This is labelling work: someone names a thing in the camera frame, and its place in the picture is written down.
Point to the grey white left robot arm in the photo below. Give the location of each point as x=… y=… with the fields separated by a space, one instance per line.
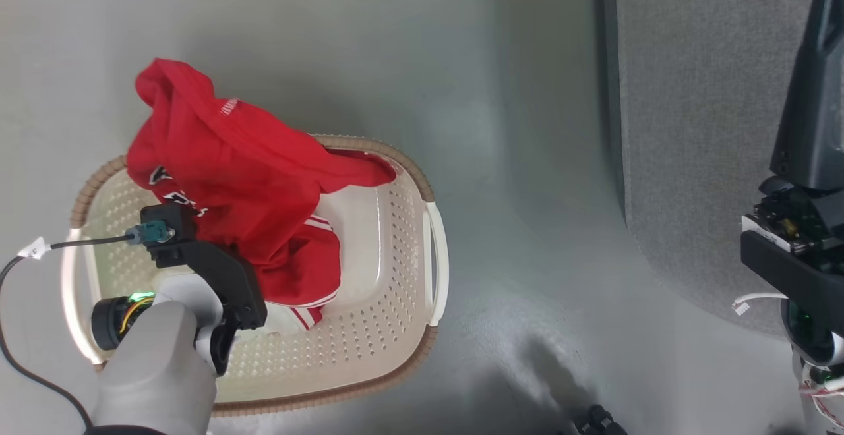
x=151 y=369

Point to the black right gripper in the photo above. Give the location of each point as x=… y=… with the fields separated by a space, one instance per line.
x=791 y=270

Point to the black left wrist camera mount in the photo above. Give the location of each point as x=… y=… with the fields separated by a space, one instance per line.
x=224 y=277

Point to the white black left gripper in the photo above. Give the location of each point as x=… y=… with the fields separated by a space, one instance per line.
x=198 y=306

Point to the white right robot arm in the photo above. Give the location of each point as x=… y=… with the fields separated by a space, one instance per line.
x=810 y=389

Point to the red sports jersey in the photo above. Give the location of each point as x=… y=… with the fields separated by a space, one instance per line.
x=244 y=184

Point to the cream perforated laundry basket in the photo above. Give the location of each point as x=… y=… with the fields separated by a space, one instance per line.
x=382 y=277

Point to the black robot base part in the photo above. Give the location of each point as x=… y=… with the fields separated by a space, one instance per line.
x=597 y=422

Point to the grey carpet mat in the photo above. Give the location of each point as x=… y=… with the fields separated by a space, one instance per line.
x=699 y=125

